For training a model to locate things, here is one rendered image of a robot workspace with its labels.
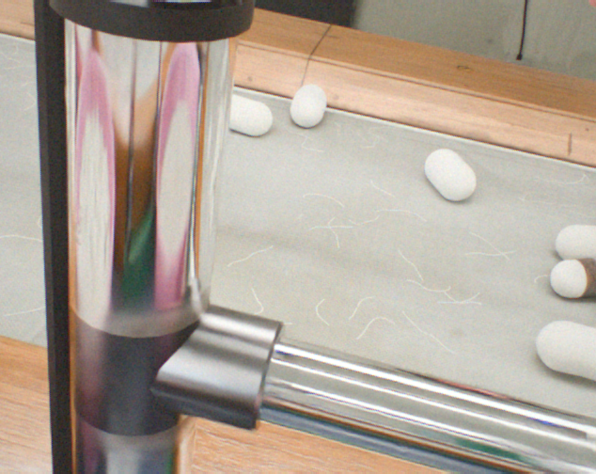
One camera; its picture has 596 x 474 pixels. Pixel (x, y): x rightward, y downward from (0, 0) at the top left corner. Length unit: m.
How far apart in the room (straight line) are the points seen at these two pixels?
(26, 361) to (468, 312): 0.19
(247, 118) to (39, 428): 0.26
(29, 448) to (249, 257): 0.15
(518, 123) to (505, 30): 1.92
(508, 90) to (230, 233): 0.26
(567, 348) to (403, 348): 0.06
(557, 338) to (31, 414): 0.19
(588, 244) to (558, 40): 2.07
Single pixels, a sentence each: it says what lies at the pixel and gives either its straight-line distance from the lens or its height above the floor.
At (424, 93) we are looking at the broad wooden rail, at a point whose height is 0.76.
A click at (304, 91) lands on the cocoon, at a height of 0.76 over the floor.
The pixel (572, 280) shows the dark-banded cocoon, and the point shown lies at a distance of 0.36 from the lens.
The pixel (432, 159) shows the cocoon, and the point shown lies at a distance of 0.42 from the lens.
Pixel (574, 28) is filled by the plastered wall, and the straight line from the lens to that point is 2.44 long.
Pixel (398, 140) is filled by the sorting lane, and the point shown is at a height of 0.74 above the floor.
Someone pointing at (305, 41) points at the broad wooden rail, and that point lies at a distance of 0.55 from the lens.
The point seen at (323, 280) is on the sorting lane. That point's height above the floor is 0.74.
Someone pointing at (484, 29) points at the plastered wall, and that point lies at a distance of 2.42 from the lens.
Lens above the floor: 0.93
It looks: 32 degrees down
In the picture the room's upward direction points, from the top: 10 degrees clockwise
